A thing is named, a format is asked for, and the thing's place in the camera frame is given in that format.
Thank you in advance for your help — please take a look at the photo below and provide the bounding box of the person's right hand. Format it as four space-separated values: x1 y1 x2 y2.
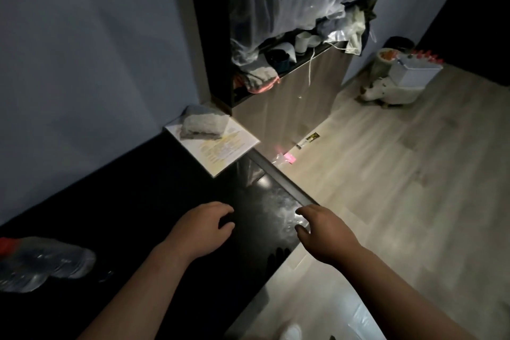
295 204 361 267

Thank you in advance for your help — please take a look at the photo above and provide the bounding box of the person's left hand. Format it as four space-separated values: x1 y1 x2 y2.
163 201 236 261

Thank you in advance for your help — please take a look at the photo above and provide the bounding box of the red cap water bottle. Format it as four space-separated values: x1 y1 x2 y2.
0 236 97 281

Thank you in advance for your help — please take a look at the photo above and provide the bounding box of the white plastic basket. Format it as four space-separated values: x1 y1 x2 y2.
388 53 444 88

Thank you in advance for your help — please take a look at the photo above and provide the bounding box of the group of bottles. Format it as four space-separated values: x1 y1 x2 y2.
398 48 443 70

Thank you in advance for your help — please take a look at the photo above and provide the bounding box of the person's right forearm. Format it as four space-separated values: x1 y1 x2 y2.
338 246 479 340

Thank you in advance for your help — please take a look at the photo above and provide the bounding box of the person's left forearm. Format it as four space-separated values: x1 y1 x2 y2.
78 244 192 340

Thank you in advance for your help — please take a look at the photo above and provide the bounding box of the person's left white shoe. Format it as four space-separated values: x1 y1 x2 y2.
280 324 303 340

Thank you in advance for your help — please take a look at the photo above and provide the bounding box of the black glossy table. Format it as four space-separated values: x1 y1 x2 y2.
0 128 319 340

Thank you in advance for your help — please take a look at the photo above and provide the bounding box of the white printed paper sheet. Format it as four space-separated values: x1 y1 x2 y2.
164 114 260 179

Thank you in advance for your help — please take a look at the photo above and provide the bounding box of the small yellow black wrapper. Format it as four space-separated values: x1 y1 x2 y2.
295 132 321 150

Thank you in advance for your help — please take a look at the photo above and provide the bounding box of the grey folded towel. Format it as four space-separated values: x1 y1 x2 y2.
179 104 231 140

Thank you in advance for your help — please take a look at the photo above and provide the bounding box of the dark wood wardrobe unit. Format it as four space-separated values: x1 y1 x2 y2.
184 0 399 149

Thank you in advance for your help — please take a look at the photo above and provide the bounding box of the white rhino shaped stool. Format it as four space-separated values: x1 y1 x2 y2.
356 76 425 108

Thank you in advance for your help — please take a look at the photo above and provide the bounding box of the grey and pink cloth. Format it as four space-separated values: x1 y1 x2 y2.
235 66 281 94

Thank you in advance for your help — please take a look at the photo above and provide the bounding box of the pale green waste bin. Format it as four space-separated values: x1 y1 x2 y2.
374 48 403 73

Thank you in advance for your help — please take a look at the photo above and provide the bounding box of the white paper cup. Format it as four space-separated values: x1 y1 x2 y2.
294 31 312 54

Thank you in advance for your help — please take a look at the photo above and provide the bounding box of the black round trash can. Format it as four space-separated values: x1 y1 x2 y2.
384 36 415 54

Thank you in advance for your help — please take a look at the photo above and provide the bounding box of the white cable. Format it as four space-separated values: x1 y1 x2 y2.
307 45 316 89

